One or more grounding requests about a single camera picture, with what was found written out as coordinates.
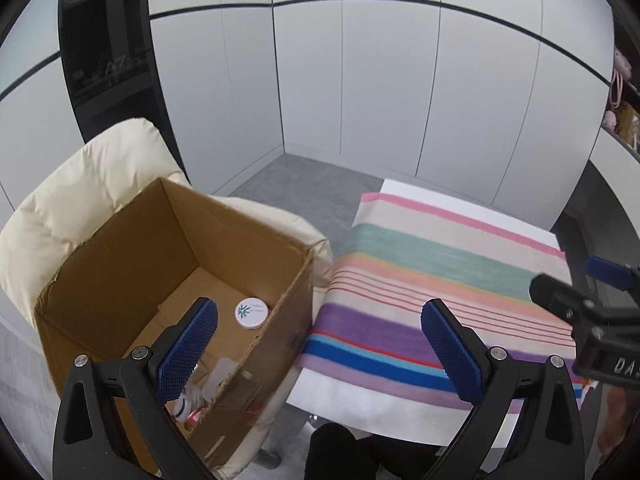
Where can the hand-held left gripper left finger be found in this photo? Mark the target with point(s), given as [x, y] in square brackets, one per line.
[187, 355]

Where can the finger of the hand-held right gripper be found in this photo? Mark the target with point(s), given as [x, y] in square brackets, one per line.
[607, 270]
[555, 295]

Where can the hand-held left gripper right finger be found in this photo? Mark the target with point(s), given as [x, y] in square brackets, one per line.
[452, 355]

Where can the round white tin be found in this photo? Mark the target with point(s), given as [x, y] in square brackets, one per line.
[251, 312]

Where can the brown cardboard box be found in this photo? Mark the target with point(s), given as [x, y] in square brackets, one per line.
[150, 240]

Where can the person's right hand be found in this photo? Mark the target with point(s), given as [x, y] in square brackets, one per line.
[614, 420]

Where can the striped colourful cloth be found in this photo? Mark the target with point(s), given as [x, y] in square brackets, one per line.
[425, 260]

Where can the person's dark trousers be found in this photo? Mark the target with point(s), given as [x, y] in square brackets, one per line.
[350, 455]

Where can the small pink plush toy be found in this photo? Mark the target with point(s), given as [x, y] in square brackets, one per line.
[610, 120]

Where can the large pink plush toy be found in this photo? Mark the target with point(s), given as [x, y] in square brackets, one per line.
[622, 62]

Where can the cream padded chair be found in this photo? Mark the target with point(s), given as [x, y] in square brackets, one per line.
[100, 160]

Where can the white panelled wardrobe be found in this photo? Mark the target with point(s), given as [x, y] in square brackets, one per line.
[375, 85]

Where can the black glass cabinet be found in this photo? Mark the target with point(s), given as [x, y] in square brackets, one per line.
[110, 60]

